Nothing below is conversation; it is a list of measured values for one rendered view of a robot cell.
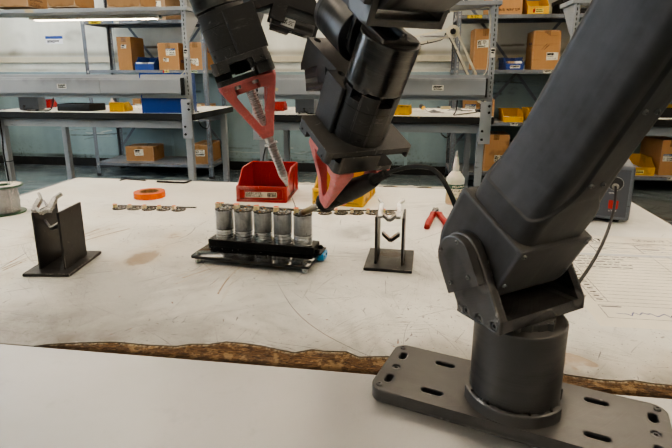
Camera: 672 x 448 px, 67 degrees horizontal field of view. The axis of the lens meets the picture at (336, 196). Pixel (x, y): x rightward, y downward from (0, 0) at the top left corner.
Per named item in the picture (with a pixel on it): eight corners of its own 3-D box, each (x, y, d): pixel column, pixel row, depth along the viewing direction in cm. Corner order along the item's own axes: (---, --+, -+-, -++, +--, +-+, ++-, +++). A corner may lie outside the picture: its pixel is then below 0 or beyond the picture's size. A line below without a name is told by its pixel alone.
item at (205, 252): (324, 255, 68) (324, 247, 68) (308, 274, 62) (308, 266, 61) (216, 245, 72) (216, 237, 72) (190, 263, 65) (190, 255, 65)
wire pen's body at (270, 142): (276, 175, 64) (244, 92, 61) (288, 171, 64) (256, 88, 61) (277, 178, 62) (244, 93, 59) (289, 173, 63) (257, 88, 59)
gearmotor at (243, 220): (249, 248, 68) (247, 211, 66) (232, 246, 68) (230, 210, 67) (256, 242, 70) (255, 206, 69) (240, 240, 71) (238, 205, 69)
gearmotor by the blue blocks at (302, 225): (309, 253, 66) (308, 215, 64) (291, 251, 66) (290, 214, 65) (314, 247, 68) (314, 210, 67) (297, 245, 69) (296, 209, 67)
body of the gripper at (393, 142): (295, 130, 52) (313, 65, 47) (376, 126, 57) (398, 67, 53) (323, 169, 48) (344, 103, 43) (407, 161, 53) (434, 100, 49)
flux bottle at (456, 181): (454, 206, 93) (457, 153, 91) (441, 203, 96) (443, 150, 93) (467, 204, 95) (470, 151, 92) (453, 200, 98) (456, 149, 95)
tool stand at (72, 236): (40, 296, 65) (-5, 246, 56) (68, 234, 71) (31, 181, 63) (84, 296, 65) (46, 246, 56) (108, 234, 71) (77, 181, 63)
